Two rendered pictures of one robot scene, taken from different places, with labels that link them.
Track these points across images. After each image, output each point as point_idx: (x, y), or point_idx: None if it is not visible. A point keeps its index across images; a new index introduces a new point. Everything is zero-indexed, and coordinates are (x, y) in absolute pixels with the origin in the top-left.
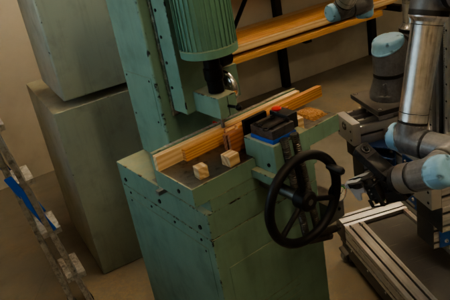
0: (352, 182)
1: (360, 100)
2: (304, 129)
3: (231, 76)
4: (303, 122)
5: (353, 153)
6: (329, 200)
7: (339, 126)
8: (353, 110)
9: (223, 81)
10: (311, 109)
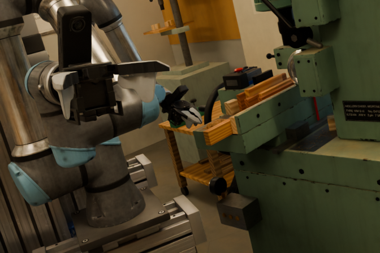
0: (195, 110)
1: (159, 201)
2: (220, 89)
3: (290, 55)
4: (225, 108)
5: (188, 88)
6: (229, 196)
7: (195, 144)
8: (174, 215)
9: (281, 37)
10: (217, 120)
